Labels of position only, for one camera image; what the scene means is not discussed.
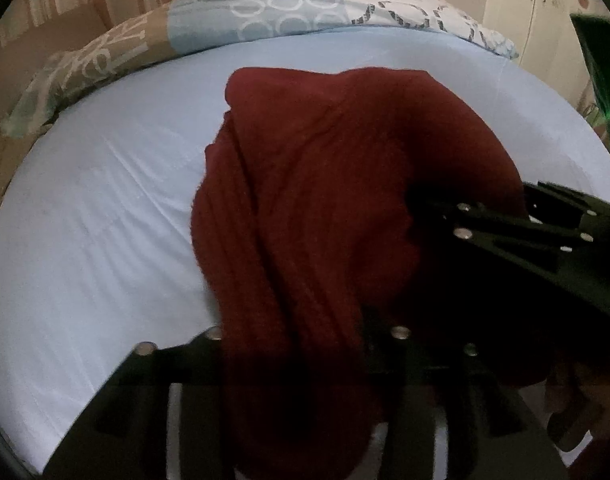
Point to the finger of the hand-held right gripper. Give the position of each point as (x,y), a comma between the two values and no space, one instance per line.
(505,249)
(500,219)

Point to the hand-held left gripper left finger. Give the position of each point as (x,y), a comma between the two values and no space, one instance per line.
(185,356)

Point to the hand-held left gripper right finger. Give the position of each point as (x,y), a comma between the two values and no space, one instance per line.
(416,356)

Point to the red knitted sweater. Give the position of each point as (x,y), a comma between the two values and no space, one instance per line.
(310,185)

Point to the person's right hand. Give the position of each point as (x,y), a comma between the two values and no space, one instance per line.
(575,400)

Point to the bed with light blue sheet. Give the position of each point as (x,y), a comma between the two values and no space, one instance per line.
(110,210)

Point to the beige wardrobe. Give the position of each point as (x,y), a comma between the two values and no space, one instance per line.
(530,25)

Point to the patterned blue beige pillow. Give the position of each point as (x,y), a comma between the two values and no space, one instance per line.
(285,15)

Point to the brown headboard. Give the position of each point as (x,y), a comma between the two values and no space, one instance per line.
(50,35)

